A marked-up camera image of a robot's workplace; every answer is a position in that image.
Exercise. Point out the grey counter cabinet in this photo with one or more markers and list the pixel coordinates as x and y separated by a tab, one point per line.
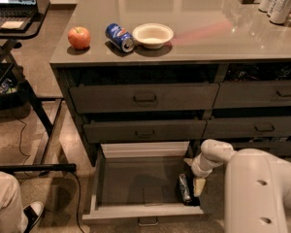
215	41

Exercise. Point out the top left grey drawer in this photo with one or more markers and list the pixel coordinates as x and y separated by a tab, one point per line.
143	97

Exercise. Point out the black white sneaker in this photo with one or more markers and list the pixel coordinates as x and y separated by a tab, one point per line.
33	212

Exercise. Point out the white can front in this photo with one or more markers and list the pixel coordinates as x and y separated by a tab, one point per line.
281	11

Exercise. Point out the open bottom left drawer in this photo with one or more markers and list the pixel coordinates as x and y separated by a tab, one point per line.
139	183

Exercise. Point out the white paper bowl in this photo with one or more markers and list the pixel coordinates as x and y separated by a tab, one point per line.
153	36

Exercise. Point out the bottom right grey drawer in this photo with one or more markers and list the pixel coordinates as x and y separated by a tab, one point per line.
282	149

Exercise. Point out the middle right grey drawer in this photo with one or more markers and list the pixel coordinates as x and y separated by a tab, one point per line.
248	127

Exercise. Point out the middle left grey drawer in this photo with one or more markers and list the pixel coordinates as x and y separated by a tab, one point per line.
144	130

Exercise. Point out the person leg beige trousers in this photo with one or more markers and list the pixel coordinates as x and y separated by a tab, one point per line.
12	217

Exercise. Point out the yellow sticky note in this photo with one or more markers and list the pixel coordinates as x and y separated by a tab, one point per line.
11	24

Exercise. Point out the red apple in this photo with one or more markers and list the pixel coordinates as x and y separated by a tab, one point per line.
79	38

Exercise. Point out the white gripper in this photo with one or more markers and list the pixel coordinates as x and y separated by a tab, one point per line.
199	170

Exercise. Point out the black laptop stand desk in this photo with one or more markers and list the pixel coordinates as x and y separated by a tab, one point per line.
13	39

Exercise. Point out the blue pepsi can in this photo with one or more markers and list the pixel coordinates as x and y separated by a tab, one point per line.
120	37

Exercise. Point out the grey drawer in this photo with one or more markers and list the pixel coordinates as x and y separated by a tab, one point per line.
144	130
248	127
282	149
143	97
253	94

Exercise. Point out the top right grey drawer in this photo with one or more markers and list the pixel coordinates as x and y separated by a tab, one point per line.
253	94

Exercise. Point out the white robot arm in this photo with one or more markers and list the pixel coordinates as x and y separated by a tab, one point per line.
257	186

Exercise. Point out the black bin with items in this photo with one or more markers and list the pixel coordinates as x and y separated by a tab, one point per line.
11	94

